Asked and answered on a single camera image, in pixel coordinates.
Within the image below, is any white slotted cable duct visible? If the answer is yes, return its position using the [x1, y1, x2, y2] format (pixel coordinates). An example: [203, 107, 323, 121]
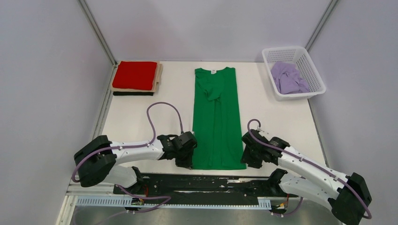
[76, 195, 272, 210]

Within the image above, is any aluminium rail frame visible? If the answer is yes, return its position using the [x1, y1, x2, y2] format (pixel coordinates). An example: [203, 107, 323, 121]
[59, 175, 358, 225]

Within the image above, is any folded black t shirt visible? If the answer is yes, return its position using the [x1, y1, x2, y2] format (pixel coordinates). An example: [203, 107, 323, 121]
[113, 91, 154, 96]

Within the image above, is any folded red t shirt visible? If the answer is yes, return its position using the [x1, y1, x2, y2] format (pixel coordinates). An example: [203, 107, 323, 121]
[112, 60, 158, 91]

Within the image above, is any green t shirt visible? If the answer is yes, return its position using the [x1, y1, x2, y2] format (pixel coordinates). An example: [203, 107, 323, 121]
[192, 67, 246, 170]

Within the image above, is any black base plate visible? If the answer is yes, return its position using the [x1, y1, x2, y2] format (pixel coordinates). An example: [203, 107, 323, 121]
[126, 173, 287, 205]

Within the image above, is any white plastic basket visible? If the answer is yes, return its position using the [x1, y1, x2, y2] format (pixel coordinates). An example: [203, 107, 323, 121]
[262, 46, 326, 101]

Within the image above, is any purple t shirt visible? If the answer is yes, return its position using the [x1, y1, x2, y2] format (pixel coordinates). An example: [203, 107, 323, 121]
[270, 62, 310, 95]

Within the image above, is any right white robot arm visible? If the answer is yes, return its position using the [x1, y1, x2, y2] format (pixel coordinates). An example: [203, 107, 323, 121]
[241, 129, 372, 225]

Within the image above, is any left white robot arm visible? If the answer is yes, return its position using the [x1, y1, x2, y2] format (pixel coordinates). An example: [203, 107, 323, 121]
[72, 132, 198, 194]

